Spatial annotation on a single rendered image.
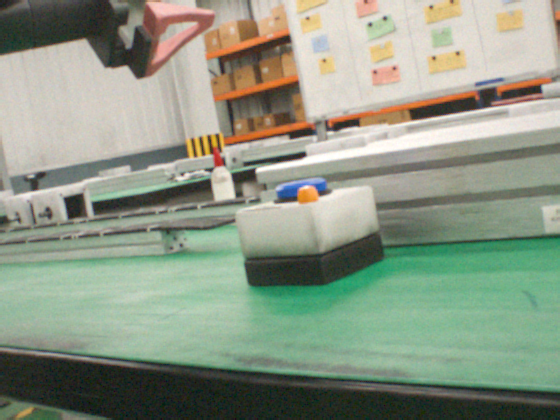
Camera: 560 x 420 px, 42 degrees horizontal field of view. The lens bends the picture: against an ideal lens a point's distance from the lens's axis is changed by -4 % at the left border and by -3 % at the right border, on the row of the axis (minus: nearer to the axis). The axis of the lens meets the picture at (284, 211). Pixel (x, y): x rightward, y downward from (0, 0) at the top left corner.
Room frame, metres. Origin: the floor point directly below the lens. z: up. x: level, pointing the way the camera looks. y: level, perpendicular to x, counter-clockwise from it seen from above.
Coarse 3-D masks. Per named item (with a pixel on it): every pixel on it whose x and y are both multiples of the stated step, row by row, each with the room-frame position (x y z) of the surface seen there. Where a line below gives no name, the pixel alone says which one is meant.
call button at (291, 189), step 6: (300, 180) 0.59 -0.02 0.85; (306, 180) 0.58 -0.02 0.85; (312, 180) 0.57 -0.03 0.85; (318, 180) 0.57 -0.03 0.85; (324, 180) 0.58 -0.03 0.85; (282, 186) 0.57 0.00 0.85; (288, 186) 0.57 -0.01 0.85; (294, 186) 0.56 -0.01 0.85; (300, 186) 0.56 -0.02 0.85; (312, 186) 0.56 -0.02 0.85; (318, 186) 0.57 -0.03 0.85; (324, 186) 0.57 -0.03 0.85; (276, 192) 0.58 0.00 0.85; (282, 192) 0.57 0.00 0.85; (288, 192) 0.57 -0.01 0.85; (294, 192) 0.56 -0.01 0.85
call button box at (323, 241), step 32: (320, 192) 0.57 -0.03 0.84; (352, 192) 0.57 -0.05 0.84; (256, 224) 0.56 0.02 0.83; (288, 224) 0.54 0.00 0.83; (320, 224) 0.53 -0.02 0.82; (352, 224) 0.56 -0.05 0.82; (256, 256) 0.57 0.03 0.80; (288, 256) 0.55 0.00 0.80; (320, 256) 0.53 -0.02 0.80; (352, 256) 0.55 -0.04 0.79
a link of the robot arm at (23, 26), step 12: (0, 0) 0.56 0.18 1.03; (12, 0) 0.56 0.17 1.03; (24, 0) 0.57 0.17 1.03; (0, 12) 0.56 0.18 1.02; (12, 12) 0.56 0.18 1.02; (24, 12) 0.57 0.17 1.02; (0, 24) 0.56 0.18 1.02; (12, 24) 0.56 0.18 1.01; (24, 24) 0.57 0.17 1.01; (0, 36) 0.56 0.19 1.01; (12, 36) 0.57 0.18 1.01; (24, 36) 0.57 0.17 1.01; (0, 48) 0.57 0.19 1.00; (12, 48) 0.58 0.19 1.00; (24, 48) 0.59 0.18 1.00
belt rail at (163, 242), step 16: (64, 240) 1.02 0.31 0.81; (80, 240) 1.00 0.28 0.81; (96, 240) 0.97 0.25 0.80; (112, 240) 0.95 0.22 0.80; (128, 240) 0.92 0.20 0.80; (144, 240) 0.90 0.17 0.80; (160, 240) 0.88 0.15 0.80; (176, 240) 0.89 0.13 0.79; (0, 256) 1.16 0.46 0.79; (16, 256) 1.12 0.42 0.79; (32, 256) 1.09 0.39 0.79; (48, 256) 1.06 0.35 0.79; (64, 256) 1.03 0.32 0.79; (80, 256) 1.00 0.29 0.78; (96, 256) 0.98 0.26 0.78; (112, 256) 0.95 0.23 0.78; (128, 256) 0.93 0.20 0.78
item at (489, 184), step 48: (384, 144) 0.72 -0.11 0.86; (432, 144) 0.59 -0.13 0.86; (480, 144) 0.56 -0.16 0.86; (528, 144) 0.54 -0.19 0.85; (384, 192) 0.63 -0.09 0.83; (432, 192) 0.60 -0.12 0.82; (480, 192) 0.57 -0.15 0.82; (528, 192) 0.55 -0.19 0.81; (384, 240) 0.63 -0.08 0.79; (432, 240) 0.60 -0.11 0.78; (480, 240) 0.57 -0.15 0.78
